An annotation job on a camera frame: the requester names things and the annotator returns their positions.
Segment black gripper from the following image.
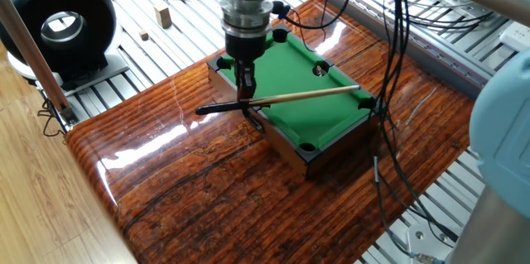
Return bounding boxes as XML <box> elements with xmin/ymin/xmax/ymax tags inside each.
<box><xmin>224</xmin><ymin>33</ymin><xmax>267</xmax><ymax>102</ymax></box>

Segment wooden pool cue black handle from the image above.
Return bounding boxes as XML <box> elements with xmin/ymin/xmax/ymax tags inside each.
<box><xmin>195</xmin><ymin>84</ymin><xmax>362</xmax><ymax>117</ymax></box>

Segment mini green felt pool table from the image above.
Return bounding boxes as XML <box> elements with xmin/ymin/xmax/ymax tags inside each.
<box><xmin>206</xmin><ymin>22</ymin><xmax>387</xmax><ymax>182</ymax></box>

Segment large wooden block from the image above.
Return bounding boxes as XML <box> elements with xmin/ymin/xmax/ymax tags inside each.
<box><xmin>153</xmin><ymin>2</ymin><xmax>173</xmax><ymax>30</ymax></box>

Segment white power strip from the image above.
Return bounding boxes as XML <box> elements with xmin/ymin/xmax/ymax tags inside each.
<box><xmin>499</xmin><ymin>22</ymin><xmax>530</xmax><ymax>52</ymax></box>

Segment black cable plug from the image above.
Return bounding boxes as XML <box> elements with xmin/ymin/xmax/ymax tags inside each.
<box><xmin>272</xmin><ymin>1</ymin><xmax>292</xmax><ymax>20</ymax></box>

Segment black cable bundle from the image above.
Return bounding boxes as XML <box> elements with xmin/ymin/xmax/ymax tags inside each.
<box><xmin>268</xmin><ymin>0</ymin><xmax>498</xmax><ymax>257</ymax></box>

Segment loose cable loops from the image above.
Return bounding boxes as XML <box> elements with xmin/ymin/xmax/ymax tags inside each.
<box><xmin>36</xmin><ymin>98</ymin><xmax>68</xmax><ymax>139</ymax></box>

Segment aluminium frame post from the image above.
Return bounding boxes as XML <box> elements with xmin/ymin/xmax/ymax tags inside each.
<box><xmin>0</xmin><ymin>0</ymin><xmax>80</xmax><ymax>127</ymax></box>

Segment black ring light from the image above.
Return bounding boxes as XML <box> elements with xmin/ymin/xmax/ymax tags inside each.
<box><xmin>0</xmin><ymin>0</ymin><xmax>130</xmax><ymax>91</ymax></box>

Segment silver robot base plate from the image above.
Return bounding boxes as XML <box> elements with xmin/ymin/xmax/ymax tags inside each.
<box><xmin>407</xmin><ymin>222</ymin><xmax>456</xmax><ymax>264</ymax></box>

